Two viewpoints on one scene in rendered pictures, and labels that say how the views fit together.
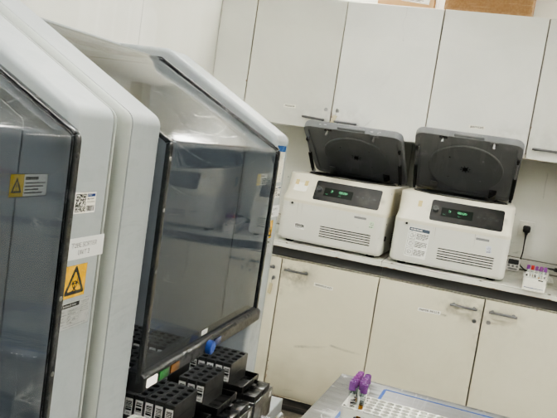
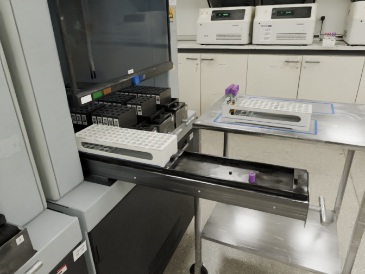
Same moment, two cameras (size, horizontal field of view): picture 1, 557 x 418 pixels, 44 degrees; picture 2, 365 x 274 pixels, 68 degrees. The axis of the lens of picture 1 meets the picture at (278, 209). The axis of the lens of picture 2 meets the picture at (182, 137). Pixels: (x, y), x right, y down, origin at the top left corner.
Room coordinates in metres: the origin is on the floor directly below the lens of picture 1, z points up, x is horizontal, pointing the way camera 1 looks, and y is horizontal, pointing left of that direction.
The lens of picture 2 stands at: (0.50, -0.15, 1.17)
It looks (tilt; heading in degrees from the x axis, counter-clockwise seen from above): 24 degrees down; 6
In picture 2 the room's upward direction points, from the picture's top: 2 degrees counter-clockwise
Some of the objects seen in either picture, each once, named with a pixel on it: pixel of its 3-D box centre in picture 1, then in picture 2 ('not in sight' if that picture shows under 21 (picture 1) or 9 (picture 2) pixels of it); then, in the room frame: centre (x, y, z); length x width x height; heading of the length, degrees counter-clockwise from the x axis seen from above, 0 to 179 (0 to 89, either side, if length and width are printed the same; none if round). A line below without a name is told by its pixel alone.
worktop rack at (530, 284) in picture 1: (535, 280); (329, 41); (3.29, -1.27, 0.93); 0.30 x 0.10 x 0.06; 157
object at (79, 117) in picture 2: not in sight; (89, 114); (1.42, 0.29, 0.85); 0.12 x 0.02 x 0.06; 163
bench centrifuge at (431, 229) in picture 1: (459, 199); (286, 7); (3.61, -0.93, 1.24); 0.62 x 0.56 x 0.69; 163
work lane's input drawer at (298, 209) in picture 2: not in sight; (182, 171); (1.15, -0.08, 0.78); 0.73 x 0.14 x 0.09; 73
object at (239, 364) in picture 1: (234, 369); (163, 97); (1.66, 0.05, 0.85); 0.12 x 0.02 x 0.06; 162
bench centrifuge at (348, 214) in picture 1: (350, 186); (229, 11); (3.78, -0.37, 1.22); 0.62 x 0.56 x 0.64; 161
